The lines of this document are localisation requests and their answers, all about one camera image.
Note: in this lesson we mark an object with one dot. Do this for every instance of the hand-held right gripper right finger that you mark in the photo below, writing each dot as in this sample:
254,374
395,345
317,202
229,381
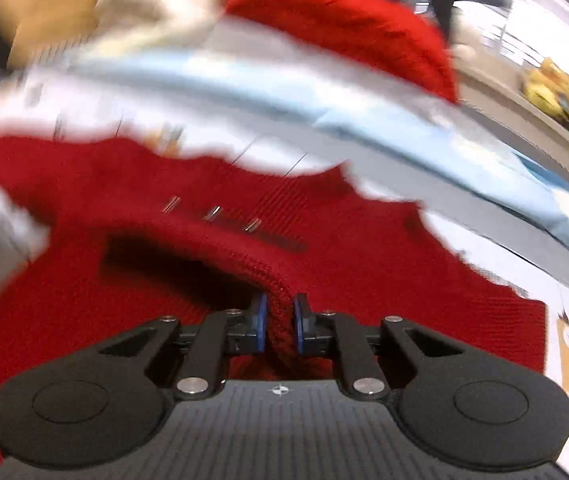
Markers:
298,325

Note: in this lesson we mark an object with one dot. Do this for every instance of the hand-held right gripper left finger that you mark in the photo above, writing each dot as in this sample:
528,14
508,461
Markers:
260,322

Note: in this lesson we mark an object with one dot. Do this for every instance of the red knit sweater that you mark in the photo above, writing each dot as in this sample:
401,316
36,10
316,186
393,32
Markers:
114,210

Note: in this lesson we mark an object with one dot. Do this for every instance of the light blue bed sheet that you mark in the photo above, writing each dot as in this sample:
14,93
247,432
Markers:
264,85

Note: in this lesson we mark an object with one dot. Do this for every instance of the printed blanket with deer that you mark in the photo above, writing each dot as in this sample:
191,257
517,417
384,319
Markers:
89,110

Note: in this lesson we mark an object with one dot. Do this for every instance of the beige window ledge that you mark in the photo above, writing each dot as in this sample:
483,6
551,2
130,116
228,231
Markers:
504,105

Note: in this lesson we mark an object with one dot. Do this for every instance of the red cushion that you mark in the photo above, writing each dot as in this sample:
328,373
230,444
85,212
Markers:
339,25

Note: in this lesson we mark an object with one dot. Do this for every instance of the beige folded blanket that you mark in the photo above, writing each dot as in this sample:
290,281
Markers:
164,0

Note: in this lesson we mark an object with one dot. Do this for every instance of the yellow plush toys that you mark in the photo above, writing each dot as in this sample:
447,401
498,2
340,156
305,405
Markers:
559,90

